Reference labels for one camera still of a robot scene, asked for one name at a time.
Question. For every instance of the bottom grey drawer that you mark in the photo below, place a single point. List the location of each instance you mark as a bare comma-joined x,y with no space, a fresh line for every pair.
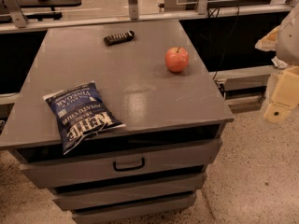
180,201

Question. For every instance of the blue kettle chips bag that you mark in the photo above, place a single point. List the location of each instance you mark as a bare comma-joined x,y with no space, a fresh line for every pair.
81,114

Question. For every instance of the black drawer handle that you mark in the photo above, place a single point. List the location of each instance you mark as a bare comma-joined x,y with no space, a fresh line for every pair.
129,165

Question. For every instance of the grey drawer cabinet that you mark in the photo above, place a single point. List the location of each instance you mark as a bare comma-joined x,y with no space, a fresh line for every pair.
157,107

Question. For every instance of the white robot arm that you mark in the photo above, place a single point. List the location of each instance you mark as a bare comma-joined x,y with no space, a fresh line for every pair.
284,41

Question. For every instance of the grey drawer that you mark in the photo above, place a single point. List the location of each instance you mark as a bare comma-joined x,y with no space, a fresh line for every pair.
130,191
180,201
85,169

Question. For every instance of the metal rail frame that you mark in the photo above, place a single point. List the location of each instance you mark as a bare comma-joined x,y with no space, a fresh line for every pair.
94,12

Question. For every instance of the top grey drawer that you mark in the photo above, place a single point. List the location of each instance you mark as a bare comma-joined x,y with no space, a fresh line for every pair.
85,169

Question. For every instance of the middle grey drawer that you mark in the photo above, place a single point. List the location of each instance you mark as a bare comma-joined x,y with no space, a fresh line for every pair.
130,191

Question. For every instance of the white crumpled cloth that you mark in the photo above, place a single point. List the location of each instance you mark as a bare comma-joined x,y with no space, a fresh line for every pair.
278,63

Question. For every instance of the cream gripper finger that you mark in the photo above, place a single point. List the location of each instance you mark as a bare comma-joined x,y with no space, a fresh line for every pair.
285,96
269,41

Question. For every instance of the red apple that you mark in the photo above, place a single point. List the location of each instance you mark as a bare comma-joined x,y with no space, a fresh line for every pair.
176,59

